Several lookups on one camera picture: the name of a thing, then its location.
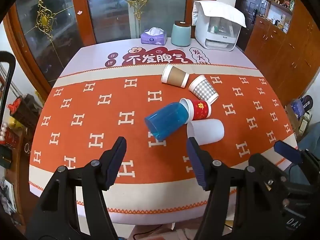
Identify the wooden cabinet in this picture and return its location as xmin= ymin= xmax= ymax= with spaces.
xmin=244 ymin=0 xmax=320 ymax=100

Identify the red paper cup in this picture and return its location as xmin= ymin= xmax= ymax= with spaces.
xmin=179 ymin=98 xmax=212 ymax=125

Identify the grey checked paper cup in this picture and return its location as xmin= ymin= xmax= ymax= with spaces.
xmin=188 ymin=75 xmax=219 ymax=105

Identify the blue plastic cup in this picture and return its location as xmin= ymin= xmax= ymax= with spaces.
xmin=144 ymin=101 xmax=191 ymax=141

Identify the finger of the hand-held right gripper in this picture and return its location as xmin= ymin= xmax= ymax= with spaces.
xmin=247 ymin=153 xmax=291 ymax=196
xmin=273 ymin=141 xmax=320 ymax=171

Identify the brown sleeved paper cup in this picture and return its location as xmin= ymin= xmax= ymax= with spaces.
xmin=161 ymin=64 xmax=190 ymax=88

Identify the glass door with gold ornament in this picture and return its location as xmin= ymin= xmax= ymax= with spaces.
xmin=14 ymin=0 xmax=87 ymax=87
xmin=84 ymin=0 xmax=188 ymax=44

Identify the white cloth cover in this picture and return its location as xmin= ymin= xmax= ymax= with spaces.
xmin=192 ymin=0 xmax=247 ymax=28

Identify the dark entrance door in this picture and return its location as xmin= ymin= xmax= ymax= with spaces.
xmin=236 ymin=0 xmax=266 ymax=52

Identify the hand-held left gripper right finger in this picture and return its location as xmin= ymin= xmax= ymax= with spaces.
xmin=186 ymin=137 xmax=283 ymax=240

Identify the white countertop appliance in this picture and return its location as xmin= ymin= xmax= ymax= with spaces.
xmin=194 ymin=15 xmax=242 ymax=52

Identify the blue printed box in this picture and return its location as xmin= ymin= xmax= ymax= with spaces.
xmin=291 ymin=95 xmax=314 ymax=119

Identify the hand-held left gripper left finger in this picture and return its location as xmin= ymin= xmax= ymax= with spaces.
xmin=25 ymin=136 xmax=127 ymax=240

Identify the dark woven basket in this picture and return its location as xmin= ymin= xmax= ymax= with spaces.
xmin=10 ymin=94 xmax=42 ymax=128

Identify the orange patterned table runner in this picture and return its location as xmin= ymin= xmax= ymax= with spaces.
xmin=29 ymin=65 xmax=299 ymax=214

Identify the black metal frame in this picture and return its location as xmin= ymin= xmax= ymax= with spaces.
xmin=0 ymin=51 xmax=17 ymax=137

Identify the white translucent plastic cup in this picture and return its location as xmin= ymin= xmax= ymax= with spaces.
xmin=186 ymin=119 xmax=225 ymax=145

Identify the teal canister with brown lid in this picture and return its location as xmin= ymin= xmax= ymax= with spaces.
xmin=171 ymin=20 xmax=191 ymax=47

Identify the orange patterned tablecloth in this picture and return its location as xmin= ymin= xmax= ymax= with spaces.
xmin=29 ymin=37 xmax=299 ymax=225

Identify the purple tissue box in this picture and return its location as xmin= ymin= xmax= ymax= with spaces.
xmin=140 ymin=27 xmax=167 ymax=44

